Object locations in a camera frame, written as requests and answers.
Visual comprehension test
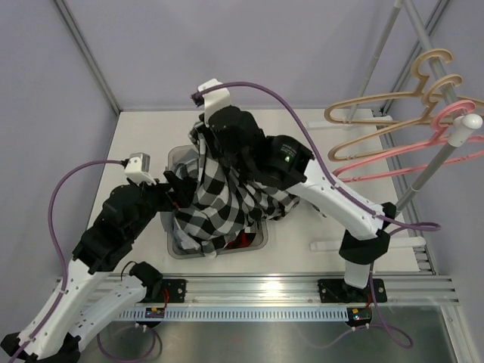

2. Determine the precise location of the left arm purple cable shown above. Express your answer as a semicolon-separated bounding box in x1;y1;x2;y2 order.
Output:
0;160;128;360

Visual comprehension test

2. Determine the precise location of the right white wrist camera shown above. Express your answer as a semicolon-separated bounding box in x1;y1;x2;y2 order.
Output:
191;78;231;126

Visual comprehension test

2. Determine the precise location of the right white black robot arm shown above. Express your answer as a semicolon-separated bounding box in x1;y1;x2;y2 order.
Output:
194;106;396;300

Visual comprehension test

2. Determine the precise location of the clear plastic bin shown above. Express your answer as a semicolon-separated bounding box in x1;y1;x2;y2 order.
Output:
160;145;268;259

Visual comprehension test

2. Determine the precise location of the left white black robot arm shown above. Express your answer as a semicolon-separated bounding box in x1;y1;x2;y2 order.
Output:
1;171;196;362

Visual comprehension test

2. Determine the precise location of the silver clothes rack pole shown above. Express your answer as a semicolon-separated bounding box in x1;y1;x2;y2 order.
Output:
308;0;484;250

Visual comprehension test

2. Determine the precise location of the red black plaid shirt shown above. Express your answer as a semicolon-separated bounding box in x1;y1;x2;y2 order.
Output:
225;232;256;250

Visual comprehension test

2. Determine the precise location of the grey shirt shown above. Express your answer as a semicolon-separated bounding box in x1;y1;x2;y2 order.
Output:
167;146;201;256

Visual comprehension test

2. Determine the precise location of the pink plastic hanger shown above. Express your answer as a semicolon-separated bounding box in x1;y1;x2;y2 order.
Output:
332;100;484;185

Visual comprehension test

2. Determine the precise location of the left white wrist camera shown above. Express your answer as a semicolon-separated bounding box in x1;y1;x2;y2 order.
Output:
124;152;156;185

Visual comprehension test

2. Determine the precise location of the beige wooden hanger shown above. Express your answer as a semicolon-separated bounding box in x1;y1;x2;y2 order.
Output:
324;74;463;162

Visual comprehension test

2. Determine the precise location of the aluminium mounting rail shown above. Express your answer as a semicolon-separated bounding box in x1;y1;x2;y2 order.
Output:
183;275;459;306

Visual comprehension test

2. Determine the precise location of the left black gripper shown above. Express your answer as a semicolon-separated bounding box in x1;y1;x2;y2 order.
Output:
127;170;197;240

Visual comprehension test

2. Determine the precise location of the black white plaid shirt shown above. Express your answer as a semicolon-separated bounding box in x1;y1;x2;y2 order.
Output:
174;131;300;259

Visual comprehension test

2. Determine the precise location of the white slotted cable duct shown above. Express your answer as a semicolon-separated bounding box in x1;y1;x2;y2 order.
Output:
111;306;349;322

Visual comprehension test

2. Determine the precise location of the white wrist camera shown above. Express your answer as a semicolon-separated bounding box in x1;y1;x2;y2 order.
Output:
124;152;156;185
191;78;231;126

